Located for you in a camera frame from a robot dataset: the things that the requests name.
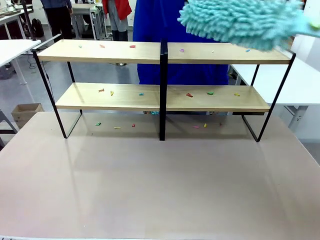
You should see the teal microfiber duster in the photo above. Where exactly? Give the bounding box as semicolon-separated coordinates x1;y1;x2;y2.
177;0;320;52

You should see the white desk with grey legs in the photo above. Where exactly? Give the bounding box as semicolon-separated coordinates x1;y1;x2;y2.
228;58;320;141

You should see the person in blue clothes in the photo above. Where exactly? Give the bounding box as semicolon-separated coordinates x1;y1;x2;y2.
132;0;230;86

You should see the two-tier wooden metal shelf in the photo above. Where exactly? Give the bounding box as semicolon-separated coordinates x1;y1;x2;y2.
31;38;297;143

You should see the light wooden shelf board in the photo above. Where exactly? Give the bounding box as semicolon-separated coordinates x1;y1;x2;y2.
55;82;271;113
36;39;293;65

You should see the person in red vest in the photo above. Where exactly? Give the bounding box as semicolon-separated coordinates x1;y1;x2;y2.
101;0;133;42

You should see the white background desk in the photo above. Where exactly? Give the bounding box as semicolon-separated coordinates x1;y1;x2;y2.
71;2;111;41

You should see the person in black clothes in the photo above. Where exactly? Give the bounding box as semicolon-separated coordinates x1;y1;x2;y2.
39;0;74;42

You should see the black backpack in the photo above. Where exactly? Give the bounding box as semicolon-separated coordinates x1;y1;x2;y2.
31;18;45;38

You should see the black pole stand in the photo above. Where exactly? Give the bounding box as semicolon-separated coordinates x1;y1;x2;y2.
20;0;38;42

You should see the white side table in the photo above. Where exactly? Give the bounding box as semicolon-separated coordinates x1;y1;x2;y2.
0;39;42;86

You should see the cardboard box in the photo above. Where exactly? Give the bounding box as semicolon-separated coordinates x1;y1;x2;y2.
11;103;45;130

